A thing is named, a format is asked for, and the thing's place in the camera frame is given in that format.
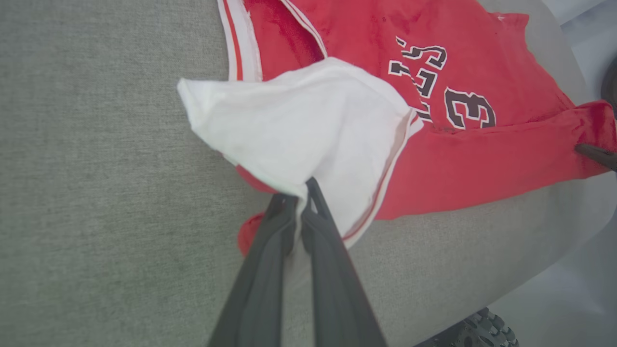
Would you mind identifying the red and white basketball jersey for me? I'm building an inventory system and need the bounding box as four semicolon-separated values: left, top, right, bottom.
177;0;617;256

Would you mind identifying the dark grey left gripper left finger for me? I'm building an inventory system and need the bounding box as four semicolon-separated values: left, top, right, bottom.
208;194;299;347

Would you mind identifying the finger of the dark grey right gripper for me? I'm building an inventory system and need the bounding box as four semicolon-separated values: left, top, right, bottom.
575;144;617;173

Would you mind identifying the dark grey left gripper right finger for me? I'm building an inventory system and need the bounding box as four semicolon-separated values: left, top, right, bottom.
301;177;386;347

